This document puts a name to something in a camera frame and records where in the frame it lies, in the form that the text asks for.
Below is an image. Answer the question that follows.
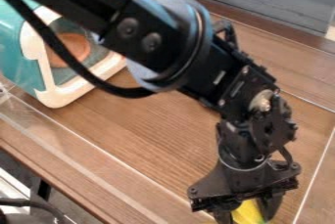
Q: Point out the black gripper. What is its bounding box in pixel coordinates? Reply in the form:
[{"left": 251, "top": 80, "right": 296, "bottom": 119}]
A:
[{"left": 188, "top": 160, "right": 301, "bottom": 224}]

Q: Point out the yellow toy banana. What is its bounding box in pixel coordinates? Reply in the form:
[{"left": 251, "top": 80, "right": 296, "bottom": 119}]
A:
[{"left": 232, "top": 200, "right": 264, "bottom": 224}]

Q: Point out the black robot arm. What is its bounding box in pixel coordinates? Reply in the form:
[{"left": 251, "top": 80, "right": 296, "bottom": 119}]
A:
[{"left": 5, "top": 0, "right": 301, "bottom": 224}]

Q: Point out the clear acrylic barrier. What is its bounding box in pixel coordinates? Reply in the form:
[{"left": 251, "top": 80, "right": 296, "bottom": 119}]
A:
[{"left": 0, "top": 86, "right": 214, "bottom": 224}]

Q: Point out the orange microwave turntable plate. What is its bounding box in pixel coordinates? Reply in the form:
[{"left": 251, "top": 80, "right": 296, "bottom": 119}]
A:
[{"left": 44, "top": 32, "right": 90, "bottom": 68}]

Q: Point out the blue toy microwave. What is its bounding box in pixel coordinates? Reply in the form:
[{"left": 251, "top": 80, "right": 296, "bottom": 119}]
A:
[{"left": 0, "top": 0, "right": 126, "bottom": 109}]

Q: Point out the black cable bottom left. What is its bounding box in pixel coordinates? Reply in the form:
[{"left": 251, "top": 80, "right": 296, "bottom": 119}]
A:
[{"left": 0, "top": 198, "right": 67, "bottom": 224}]

